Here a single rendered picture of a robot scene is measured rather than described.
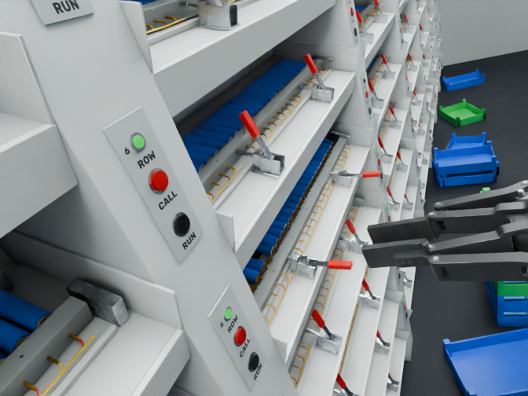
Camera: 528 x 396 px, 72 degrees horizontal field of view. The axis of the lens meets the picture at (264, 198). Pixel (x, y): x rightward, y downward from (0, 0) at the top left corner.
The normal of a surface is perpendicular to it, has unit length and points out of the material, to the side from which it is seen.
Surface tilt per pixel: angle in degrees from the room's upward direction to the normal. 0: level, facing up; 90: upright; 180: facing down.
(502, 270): 91
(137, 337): 20
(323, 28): 90
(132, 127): 90
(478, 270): 91
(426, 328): 0
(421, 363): 0
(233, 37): 110
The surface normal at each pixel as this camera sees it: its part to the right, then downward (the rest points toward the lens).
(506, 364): -0.31, -0.83
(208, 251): 0.87, -0.04
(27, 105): -0.39, 0.56
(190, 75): 0.92, 0.25
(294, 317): 0.00, -0.79
